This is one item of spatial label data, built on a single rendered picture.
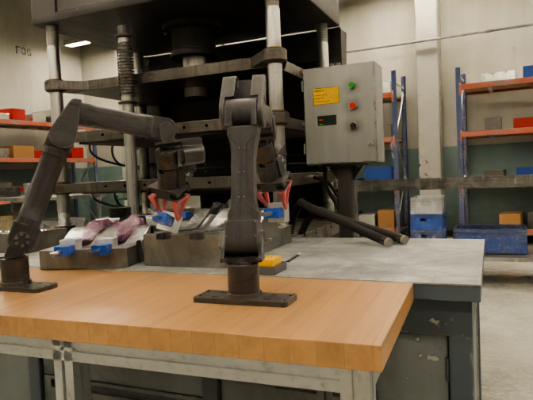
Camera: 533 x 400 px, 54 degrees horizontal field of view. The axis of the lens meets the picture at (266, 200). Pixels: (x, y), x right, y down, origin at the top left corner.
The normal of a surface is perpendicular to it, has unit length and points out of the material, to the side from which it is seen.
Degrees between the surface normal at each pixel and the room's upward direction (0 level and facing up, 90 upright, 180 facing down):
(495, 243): 93
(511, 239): 92
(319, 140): 90
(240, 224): 77
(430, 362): 90
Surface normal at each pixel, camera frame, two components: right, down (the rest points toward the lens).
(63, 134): 0.41, 0.03
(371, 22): -0.45, 0.07
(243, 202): -0.14, -0.18
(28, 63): 0.89, -0.01
